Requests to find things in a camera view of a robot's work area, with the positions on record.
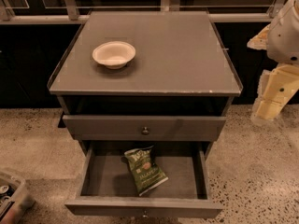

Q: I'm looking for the round brass knob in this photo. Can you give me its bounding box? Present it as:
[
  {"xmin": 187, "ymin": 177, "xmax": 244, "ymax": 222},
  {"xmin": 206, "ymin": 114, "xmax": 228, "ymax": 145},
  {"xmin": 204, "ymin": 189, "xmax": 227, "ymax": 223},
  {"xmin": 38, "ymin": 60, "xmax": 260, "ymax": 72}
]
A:
[
  {"xmin": 142, "ymin": 211, "xmax": 149, "ymax": 217},
  {"xmin": 142, "ymin": 127, "xmax": 150, "ymax": 135}
]

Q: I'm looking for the grey open middle drawer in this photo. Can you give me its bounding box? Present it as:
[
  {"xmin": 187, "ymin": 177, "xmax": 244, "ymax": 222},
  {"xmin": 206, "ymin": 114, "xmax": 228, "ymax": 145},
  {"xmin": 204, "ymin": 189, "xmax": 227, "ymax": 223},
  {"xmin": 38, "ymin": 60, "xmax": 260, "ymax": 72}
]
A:
[{"xmin": 65, "ymin": 142, "xmax": 222, "ymax": 218}]

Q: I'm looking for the grey top drawer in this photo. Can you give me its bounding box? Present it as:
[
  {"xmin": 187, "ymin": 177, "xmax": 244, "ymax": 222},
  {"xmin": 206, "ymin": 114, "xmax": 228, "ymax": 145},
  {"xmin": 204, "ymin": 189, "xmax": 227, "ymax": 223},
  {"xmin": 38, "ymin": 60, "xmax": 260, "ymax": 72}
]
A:
[{"xmin": 63, "ymin": 115, "xmax": 226, "ymax": 142}]

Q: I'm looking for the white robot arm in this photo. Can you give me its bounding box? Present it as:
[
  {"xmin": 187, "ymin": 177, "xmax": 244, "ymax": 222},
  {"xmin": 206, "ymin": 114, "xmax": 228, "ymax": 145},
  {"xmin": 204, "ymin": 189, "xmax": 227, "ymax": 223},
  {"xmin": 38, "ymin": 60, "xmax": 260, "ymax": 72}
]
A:
[{"xmin": 247, "ymin": 0, "xmax": 299, "ymax": 122}]

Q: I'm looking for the green jalapeno chip bag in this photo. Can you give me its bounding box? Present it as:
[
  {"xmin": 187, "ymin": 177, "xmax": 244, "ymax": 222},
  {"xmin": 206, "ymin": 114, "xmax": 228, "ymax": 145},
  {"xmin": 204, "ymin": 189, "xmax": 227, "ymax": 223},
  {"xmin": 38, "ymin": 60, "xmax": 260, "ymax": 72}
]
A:
[{"xmin": 124, "ymin": 147, "xmax": 168, "ymax": 196}]

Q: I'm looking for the clear plastic storage bin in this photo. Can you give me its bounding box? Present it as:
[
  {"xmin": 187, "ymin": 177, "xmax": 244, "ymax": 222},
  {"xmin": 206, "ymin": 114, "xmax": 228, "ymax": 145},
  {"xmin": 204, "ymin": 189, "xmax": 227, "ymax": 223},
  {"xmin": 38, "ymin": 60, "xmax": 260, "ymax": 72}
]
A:
[{"xmin": 0, "ymin": 169, "xmax": 35, "ymax": 224}]

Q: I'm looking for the round brass top knob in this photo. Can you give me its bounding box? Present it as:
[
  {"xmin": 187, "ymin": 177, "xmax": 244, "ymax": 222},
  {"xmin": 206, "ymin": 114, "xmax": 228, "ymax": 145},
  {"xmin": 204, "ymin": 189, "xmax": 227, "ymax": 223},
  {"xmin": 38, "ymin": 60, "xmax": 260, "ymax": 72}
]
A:
[{"xmin": 142, "ymin": 127, "xmax": 150, "ymax": 135}]

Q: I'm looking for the round brass middle knob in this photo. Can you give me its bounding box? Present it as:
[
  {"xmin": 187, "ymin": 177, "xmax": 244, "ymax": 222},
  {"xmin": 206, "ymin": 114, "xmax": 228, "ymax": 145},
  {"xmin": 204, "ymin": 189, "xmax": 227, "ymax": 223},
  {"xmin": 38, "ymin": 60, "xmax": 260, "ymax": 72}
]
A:
[{"xmin": 142, "ymin": 211, "xmax": 149, "ymax": 217}]

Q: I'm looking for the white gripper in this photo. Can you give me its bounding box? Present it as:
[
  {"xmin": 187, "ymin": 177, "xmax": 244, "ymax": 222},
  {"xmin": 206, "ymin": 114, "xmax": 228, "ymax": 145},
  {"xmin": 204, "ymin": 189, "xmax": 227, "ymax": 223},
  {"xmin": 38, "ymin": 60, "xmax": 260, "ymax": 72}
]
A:
[{"xmin": 247, "ymin": 25, "xmax": 299, "ymax": 120}]

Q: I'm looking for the metal railing frame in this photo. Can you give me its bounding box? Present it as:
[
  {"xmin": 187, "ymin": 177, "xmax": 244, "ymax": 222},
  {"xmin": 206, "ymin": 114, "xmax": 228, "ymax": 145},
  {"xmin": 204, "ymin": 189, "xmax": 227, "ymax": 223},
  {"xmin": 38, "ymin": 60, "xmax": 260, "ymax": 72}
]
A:
[{"xmin": 0, "ymin": 0, "xmax": 287, "ymax": 24}]

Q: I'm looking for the soda can in bin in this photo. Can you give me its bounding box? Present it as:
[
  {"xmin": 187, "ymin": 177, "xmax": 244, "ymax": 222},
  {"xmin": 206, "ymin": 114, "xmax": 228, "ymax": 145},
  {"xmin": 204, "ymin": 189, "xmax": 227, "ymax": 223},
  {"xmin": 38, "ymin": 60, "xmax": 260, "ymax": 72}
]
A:
[{"xmin": 0, "ymin": 185, "xmax": 9, "ymax": 195}]

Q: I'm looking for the grey wooden drawer cabinet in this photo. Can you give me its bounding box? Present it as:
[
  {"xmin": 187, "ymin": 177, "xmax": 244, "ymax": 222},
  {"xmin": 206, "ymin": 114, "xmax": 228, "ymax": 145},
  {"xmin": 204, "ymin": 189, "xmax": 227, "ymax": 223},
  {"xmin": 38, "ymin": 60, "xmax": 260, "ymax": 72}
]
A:
[{"xmin": 46, "ymin": 10, "xmax": 244, "ymax": 161}]

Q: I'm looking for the white paper bowl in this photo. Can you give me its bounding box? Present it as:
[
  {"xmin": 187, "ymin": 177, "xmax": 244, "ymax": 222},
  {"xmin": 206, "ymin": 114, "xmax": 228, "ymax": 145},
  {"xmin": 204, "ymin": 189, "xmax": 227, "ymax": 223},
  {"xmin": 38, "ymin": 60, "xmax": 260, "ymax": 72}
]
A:
[{"xmin": 93, "ymin": 41, "xmax": 136, "ymax": 69}]

